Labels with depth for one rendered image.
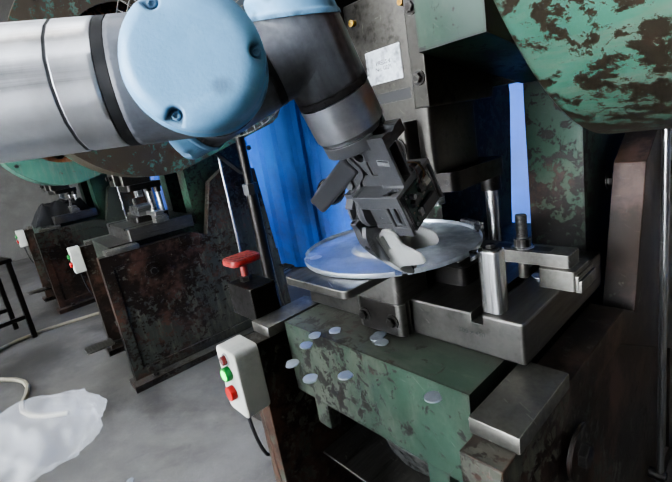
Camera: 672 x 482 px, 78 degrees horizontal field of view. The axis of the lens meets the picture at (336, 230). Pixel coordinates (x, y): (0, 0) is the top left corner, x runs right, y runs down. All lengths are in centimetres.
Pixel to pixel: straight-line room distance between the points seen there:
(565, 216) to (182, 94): 74
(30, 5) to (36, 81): 162
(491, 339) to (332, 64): 41
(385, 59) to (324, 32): 31
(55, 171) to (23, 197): 356
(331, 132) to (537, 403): 38
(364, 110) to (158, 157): 151
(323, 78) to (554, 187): 57
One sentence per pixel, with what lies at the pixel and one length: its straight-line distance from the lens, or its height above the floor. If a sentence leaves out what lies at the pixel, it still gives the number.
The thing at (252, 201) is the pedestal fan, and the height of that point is 79.
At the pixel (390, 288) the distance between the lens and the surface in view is 65.
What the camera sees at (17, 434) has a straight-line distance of 190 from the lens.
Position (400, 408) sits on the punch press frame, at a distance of 67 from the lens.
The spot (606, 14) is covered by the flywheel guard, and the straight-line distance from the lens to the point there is 36.
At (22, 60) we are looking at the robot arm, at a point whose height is 104.
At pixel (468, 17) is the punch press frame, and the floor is 108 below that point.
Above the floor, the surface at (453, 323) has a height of 68.
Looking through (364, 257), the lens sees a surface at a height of 78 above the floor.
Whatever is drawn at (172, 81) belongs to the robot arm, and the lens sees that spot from 24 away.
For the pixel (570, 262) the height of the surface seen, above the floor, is 74.
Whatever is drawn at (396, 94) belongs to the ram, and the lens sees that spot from 69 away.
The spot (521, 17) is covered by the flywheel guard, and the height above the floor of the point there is 104.
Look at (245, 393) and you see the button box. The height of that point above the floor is 55.
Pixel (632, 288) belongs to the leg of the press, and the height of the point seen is 63.
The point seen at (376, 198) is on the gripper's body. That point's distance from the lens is 44.
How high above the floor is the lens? 98
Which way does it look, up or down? 13 degrees down
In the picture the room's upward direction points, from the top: 10 degrees counter-clockwise
